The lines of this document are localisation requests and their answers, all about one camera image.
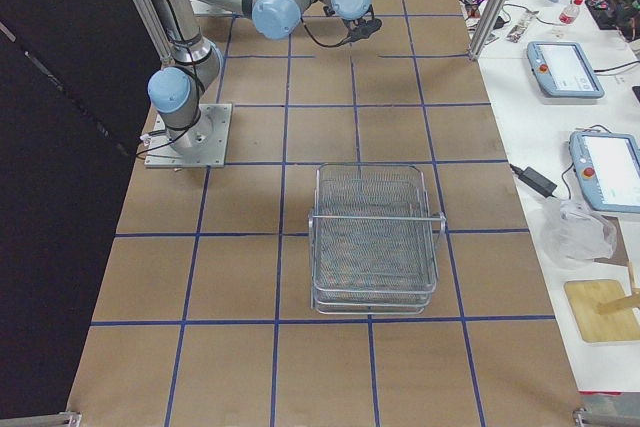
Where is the near blue teach pendant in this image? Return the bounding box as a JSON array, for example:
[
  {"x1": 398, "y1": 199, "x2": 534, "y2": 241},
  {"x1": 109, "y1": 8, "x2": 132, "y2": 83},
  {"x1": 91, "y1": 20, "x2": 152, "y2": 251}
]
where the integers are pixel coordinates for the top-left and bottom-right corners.
[{"x1": 569, "y1": 131, "x2": 639, "y2": 214}]

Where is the clear bottle red cap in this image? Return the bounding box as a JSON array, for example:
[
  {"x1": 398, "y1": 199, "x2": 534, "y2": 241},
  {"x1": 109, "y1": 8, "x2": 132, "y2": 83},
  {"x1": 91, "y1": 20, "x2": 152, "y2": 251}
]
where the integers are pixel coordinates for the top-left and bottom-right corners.
[{"x1": 558, "y1": 0, "x2": 584, "y2": 26}]

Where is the far blue teach pendant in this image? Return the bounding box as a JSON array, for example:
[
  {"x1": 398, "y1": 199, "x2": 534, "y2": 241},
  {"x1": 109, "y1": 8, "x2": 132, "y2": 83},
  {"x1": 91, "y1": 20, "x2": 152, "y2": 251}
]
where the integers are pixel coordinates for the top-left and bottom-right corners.
[{"x1": 526, "y1": 41, "x2": 605, "y2": 99}]

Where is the clear plastic bag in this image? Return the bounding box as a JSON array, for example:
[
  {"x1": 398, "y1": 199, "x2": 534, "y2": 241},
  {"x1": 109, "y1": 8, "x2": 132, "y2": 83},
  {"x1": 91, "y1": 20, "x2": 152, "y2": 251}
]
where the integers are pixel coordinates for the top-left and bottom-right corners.
[{"x1": 540, "y1": 198, "x2": 618, "y2": 261}]

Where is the blue teach pendant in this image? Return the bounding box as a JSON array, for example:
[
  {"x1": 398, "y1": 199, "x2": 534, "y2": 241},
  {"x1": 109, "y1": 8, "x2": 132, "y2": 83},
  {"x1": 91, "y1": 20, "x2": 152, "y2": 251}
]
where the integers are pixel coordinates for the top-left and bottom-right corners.
[
  {"x1": 526, "y1": 41, "x2": 605, "y2": 99},
  {"x1": 569, "y1": 131, "x2": 639, "y2": 214}
]

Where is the wooden board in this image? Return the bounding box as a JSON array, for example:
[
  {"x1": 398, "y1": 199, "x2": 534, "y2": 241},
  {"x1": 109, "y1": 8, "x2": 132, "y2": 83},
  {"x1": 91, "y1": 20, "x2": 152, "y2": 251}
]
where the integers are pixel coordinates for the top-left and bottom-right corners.
[{"x1": 564, "y1": 279, "x2": 639, "y2": 343}]

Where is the black power adapter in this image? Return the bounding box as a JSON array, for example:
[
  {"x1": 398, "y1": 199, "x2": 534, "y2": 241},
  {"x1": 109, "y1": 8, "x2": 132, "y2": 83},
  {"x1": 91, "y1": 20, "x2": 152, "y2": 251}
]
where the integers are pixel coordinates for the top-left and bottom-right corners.
[{"x1": 517, "y1": 167, "x2": 557, "y2": 198}]

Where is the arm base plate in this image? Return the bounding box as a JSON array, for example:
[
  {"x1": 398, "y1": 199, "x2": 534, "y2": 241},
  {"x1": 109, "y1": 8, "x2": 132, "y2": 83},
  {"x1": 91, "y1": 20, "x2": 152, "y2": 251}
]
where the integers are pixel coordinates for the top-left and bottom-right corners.
[{"x1": 144, "y1": 103, "x2": 233, "y2": 168}]

